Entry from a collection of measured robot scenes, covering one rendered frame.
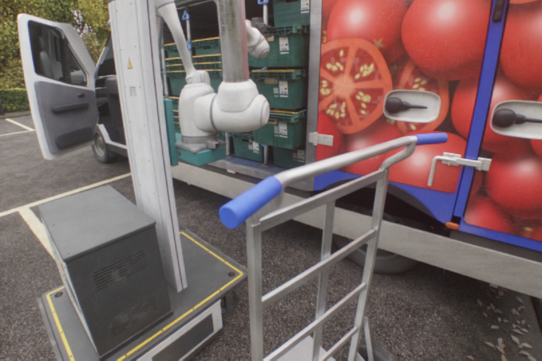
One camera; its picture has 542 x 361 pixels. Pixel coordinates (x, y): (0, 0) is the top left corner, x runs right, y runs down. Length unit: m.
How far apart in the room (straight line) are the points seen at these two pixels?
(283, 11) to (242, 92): 1.21
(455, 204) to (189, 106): 1.48
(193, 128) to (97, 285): 0.70
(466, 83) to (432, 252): 1.00
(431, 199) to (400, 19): 1.02
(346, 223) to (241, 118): 1.20
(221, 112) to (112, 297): 0.84
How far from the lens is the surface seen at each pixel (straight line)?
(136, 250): 1.20
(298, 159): 2.13
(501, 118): 1.61
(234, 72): 1.05
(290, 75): 1.74
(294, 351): 1.70
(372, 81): 1.66
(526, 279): 1.98
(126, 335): 1.42
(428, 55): 1.62
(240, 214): 0.37
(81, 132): 4.42
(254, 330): 0.80
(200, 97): 1.13
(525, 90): 1.64
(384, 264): 2.17
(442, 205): 1.76
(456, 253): 1.90
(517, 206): 1.76
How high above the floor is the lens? 1.40
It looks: 18 degrees down
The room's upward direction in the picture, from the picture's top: straight up
